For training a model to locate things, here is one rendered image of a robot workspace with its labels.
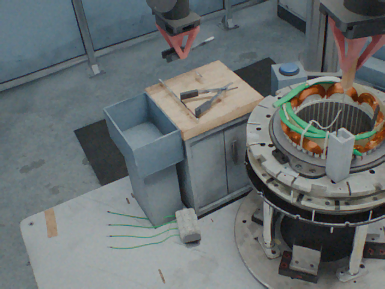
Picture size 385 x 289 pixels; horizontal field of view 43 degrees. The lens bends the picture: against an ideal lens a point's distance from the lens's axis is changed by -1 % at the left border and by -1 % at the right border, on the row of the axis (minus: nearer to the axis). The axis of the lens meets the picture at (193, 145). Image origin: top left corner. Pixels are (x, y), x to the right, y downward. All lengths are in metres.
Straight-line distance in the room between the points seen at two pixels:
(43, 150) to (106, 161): 0.39
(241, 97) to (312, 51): 0.37
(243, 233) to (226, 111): 0.29
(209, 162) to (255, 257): 0.23
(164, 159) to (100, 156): 1.58
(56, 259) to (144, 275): 0.22
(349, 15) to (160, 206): 0.67
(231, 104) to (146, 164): 0.22
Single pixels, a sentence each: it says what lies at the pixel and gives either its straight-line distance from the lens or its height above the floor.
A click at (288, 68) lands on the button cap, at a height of 1.04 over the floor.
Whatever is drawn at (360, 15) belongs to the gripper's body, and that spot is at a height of 1.40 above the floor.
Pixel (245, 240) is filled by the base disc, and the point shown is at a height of 0.80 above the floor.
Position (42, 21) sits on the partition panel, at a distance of 3.07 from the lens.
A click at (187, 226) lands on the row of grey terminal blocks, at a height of 0.82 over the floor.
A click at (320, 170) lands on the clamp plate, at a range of 0.86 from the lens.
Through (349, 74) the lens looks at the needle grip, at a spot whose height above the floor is 1.29.
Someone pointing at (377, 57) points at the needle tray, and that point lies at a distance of 1.29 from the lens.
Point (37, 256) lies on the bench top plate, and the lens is 1.24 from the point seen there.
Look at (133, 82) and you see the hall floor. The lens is 3.11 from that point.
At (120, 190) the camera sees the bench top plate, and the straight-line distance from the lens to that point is 1.31.
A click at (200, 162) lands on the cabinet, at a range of 1.09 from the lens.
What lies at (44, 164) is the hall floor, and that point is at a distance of 2.69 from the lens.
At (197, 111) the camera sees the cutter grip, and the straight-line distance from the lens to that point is 1.00.
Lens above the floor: 1.70
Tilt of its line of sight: 42 degrees down
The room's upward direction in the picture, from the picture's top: 7 degrees counter-clockwise
